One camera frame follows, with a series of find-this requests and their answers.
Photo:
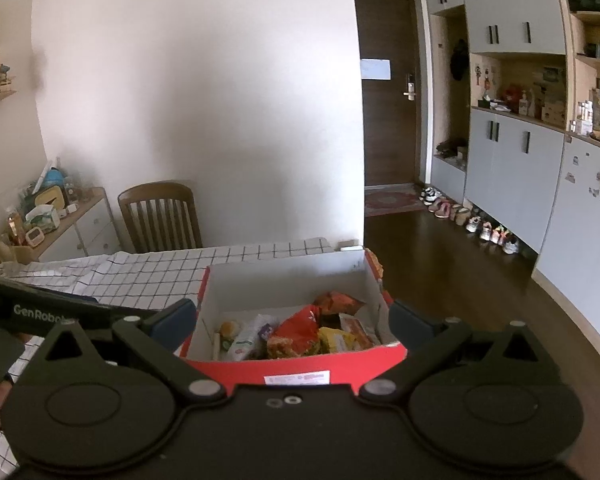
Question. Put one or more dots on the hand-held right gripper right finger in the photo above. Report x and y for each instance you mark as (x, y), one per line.
(405, 317)

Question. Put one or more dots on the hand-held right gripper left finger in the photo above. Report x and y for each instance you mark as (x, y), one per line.
(175, 321)

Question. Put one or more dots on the white orange snack packet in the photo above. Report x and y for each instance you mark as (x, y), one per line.
(362, 332)

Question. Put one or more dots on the bread bun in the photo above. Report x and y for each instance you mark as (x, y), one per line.
(228, 332)

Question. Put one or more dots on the orange yellow chip bag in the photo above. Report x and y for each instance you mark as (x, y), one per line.
(337, 303)

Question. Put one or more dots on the yellow snack packet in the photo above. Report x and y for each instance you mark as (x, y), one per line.
(337, 340)

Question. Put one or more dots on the white green snack packet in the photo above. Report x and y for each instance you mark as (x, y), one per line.
(245, 341)

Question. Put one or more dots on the red snack packet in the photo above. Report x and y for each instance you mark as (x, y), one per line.
(297, 332)

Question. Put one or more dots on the red cardboard box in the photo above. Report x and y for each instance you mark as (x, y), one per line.
(290, 280)

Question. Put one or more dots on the white kitchen timer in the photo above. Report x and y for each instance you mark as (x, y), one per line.
(33, 236)

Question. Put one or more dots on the amber bottle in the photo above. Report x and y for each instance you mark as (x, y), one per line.
(14, 225)

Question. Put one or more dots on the white green tissue pack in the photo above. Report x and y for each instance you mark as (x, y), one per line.
(42, 218)

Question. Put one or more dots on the white sideboard cabinet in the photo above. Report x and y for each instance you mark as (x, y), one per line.
(87, 230)

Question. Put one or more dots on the brown wooden chair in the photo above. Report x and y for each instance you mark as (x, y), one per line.
(157, 220)

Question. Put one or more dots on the yellow tissue box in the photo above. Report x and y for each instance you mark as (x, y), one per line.
(48, 198)

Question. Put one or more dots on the red patterned door mat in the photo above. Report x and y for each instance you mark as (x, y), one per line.
(392, 200)

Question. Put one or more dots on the row of shoes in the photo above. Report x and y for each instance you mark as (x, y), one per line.
(472, 220)

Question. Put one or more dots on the blue bottle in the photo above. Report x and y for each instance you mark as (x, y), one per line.
(55, 180)

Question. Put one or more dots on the dark brown door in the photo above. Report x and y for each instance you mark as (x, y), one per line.
(387, 130)

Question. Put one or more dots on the silver door lock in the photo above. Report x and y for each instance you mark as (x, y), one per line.
(409, 85)

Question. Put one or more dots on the red plush toy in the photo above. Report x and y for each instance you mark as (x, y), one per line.
(514, 95)

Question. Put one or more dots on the white paper notice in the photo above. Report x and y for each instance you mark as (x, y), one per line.
(376, 69)

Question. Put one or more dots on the black hanging hat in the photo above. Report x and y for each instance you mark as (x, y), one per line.
(459, 60)

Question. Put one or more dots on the row of clear bottles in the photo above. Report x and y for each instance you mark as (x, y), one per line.
(595, 115)

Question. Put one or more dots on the grey wall cabinet unit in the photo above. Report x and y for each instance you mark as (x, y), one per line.
(510, 160)

